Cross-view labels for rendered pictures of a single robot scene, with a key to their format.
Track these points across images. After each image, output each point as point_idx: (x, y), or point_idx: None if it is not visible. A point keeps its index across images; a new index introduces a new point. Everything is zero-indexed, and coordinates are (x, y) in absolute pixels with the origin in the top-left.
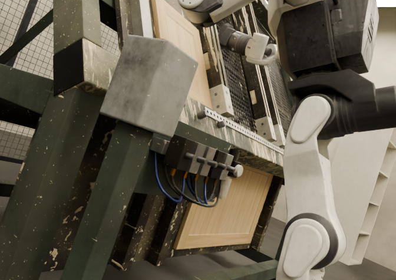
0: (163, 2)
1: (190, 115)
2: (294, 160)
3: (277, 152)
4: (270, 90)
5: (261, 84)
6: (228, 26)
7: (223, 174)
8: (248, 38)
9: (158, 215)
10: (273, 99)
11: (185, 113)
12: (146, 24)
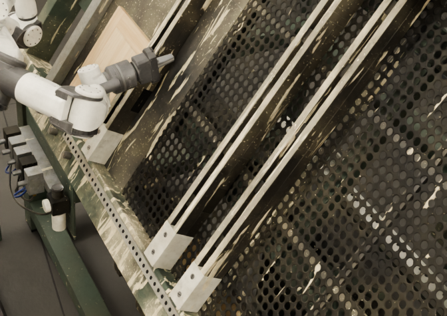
0: (122, 16)
1: (48, 126)
2: None
3: (153, 291)
4: (239, 202)
5: (213, 171)
6: (142, 50)
7: (26, 186)
8: (104, 70)
9: None
10: (228, 219)
11: (46, 122)
12: (72, 39)
